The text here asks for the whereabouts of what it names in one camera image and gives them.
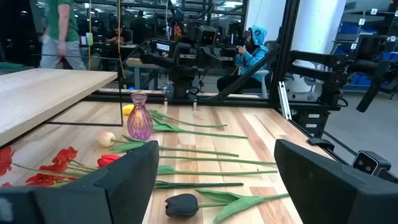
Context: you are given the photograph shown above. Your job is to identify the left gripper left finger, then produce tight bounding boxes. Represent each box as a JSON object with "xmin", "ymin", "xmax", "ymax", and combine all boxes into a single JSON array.
[{"xmin": 0, "ymin": 140, "xmax": 160, "ymax": 224}]

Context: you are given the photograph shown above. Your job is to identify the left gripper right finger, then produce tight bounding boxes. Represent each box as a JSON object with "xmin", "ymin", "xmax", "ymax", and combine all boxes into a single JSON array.
[{"xmin": 274, "ymin": 139, "xmax": 398, "ymax": 224}]

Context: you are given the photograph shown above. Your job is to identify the red artificial tulip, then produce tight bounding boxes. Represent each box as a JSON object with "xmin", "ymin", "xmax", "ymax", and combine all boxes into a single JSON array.
[{"xmin": 97, "ymin": 154, "xmax": 277, "ymax": 169}]

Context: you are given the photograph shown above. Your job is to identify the cream artificial tulip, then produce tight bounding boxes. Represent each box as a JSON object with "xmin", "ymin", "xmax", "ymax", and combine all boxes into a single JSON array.
[{"xmin": 95, "ymin": 130, "xmax": 240, "ymax": 157}]

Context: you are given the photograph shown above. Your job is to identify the black artificial tulip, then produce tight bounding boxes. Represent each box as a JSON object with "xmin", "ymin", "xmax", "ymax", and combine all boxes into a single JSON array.
[
  {"xmin": 164, "ymin": 189, "xmax": 290, "ymax": 224},
  {"xmin": 156, "ymin": 165, "xmax": 279, "ymax": 176}
]

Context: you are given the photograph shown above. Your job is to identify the purple glass vase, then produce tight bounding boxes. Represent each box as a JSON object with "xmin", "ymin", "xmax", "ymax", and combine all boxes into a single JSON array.
[{"xmin": 126, "ymin": 92, "xmax": 154, "ymax": 141}]

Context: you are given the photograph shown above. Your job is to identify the yellow artificial tulip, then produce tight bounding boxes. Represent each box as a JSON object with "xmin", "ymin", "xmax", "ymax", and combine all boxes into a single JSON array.
[
  {"xmin": 151, "ymin": 116, "xmax": 249, "ymax": 139},
  {"xmin": 122, "ymin": 104, "xmax": 228, "ymax": 128}
]

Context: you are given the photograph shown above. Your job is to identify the maroon artificial tulip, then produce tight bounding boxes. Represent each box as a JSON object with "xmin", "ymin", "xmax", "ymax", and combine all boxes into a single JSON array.
[{"xmin": 153, "ymin": 180, "xmax": 244, "ymax": 190}]

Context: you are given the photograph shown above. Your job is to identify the person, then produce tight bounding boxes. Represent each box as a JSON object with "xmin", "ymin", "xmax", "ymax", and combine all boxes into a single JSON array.
[
  {"xmin": 39, "ymin": 0, "xmax": 87, "ymax": 71},
  {"xmin": 216, "ymin": 25, "xmax": 270, "ymax": 94},
  {"xmin": 105, "ymin": 23, "xmax": 133, "ymax": 46}
]

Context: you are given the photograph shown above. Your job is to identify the white chair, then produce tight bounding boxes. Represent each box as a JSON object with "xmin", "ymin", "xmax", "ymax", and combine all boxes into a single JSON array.
[{"xmin": 242, "ymin": 69, "xmax": 270, "ymax": 99}]

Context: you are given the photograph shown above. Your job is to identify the red artificial flower bunch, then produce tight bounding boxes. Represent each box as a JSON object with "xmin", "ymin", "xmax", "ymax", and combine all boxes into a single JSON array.
[{"xmin": 0, "ymin": 146, "xmax": 98, "ymax": 188}]

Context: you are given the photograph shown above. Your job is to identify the wooden table grey legs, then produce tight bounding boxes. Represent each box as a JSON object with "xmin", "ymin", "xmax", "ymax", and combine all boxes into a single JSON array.
[{"xmin": 126, "ymin": 57, "xmax": 164, "ymax": 91}]

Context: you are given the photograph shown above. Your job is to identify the black controller box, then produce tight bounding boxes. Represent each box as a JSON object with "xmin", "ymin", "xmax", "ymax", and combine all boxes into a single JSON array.
[{"xmin": 297, "ymin": 109, "xmax": 331, "ymax": 138}]

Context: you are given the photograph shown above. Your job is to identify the silver aluminium bar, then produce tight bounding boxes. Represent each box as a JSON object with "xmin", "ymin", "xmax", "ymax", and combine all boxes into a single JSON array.
[{"xmin": 277, "ymin": 81, "xmax": 293, "ymax": 121}]

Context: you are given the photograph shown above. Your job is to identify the blue bin storage rack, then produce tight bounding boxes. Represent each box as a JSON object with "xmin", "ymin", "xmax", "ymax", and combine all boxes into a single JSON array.
[{"xmin": 332, "ymin": 7, "xmax": 398, "ymax": 94}]

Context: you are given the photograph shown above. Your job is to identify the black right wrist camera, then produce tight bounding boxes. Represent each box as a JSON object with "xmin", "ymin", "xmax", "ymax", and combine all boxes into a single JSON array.
[{"xmin": 197, "ymin": 26, "xmax": 219, "ymax": 47}]

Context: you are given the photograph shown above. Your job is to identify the small dark grey camera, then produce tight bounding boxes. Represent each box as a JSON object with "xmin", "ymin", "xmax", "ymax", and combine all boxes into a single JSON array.
[{"xmin": 352, "ymin": 150, "xmax": 393, "ymax": 177}]

